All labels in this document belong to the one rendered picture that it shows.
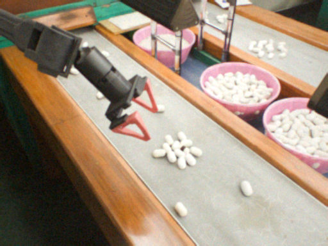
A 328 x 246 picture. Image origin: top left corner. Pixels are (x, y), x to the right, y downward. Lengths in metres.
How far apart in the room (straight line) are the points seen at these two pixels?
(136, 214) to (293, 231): 0.34
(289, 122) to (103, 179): 0.59
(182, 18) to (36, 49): 0.33
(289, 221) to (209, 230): 0.18
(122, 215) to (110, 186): 0.09
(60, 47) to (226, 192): 0.49
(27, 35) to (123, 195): 0.38
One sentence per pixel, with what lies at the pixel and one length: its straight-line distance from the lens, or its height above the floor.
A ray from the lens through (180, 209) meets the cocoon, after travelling 0.71.
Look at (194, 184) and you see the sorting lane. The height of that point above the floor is 0.74.
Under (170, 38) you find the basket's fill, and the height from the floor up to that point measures 0.74.
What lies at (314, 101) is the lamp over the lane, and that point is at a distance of 0.54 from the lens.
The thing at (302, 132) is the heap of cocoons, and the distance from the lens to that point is 0.98.
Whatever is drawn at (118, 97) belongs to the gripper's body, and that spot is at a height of 0.99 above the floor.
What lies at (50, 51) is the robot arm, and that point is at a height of 1.09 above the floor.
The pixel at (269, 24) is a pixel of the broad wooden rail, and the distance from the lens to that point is 1.61.
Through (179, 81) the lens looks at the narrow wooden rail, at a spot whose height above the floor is 0.76.
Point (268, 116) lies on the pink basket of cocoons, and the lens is 1.01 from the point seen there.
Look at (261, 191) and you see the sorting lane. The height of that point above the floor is 0.74.
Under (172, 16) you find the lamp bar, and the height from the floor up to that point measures 1.07.
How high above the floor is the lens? 1.34
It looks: 40 degrees down
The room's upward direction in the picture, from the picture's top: straight up
